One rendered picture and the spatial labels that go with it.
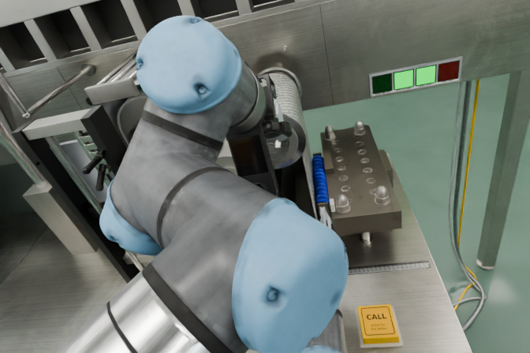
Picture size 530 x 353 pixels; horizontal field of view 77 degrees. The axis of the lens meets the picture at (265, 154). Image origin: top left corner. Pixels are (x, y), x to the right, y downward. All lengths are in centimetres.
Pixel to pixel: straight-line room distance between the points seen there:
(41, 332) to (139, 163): 93
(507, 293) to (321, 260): 187
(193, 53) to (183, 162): 8
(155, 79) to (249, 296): 17
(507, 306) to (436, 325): 117
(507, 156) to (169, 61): 144
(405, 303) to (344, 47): 66
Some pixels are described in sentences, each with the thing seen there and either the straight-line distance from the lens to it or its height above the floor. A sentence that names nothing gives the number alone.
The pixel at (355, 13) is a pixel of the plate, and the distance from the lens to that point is 98.
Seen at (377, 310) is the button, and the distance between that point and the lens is 81.
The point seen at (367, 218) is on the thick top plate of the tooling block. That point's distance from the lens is 84.
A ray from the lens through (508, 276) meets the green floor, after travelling 208.
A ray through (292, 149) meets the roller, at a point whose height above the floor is 123.
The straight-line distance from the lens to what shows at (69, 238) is 126.
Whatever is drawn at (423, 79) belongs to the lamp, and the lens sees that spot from 108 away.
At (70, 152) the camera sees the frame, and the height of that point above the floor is 136.
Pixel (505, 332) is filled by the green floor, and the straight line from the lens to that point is 191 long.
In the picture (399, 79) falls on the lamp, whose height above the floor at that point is 119.
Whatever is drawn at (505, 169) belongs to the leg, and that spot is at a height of 64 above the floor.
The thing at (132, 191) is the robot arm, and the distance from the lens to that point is 28.
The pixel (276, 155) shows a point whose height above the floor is 123.
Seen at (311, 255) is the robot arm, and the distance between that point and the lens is 17.
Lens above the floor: 163
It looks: 33 degrees down
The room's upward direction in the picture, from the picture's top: 16 degrees counter-clockwise
